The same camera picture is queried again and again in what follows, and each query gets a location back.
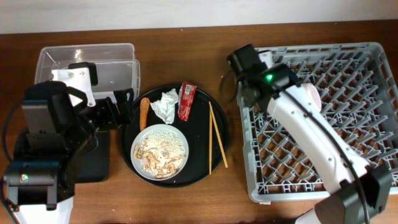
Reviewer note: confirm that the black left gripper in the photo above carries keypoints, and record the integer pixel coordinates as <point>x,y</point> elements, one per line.
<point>112,117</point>

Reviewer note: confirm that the orange carrot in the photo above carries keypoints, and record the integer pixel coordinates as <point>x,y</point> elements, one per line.
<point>144,108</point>

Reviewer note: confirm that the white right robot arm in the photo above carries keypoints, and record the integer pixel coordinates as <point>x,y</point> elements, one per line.
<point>357,191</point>

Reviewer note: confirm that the black rectangular bin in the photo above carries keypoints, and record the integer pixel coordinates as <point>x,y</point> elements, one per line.
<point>74,156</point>

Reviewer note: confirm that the red snack wrapper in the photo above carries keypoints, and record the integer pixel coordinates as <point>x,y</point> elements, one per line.
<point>185,99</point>

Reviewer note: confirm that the grey dishwasher rack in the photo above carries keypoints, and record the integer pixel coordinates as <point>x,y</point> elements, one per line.
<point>359,99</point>

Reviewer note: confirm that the wooden chopstick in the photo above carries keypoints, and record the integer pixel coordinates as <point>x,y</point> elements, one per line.
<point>210,139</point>
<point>215,125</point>

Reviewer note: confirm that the grey plate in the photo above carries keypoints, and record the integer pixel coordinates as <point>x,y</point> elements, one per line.
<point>153,128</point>

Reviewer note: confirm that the round black tray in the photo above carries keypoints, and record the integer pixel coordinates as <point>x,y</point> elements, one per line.
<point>196,131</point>

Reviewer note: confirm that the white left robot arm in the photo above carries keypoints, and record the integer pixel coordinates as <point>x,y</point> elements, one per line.
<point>53,107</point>

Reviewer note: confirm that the clear plastic bin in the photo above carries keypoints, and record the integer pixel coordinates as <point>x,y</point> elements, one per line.
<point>116,64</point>

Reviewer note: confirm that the pink bowl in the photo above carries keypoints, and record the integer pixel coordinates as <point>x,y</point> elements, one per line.
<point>310,97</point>

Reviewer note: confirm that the white tissue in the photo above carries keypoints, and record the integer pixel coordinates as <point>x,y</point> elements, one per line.
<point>164,108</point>

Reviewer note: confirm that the rice and peanut shells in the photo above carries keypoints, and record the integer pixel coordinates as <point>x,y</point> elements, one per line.
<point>160,153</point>

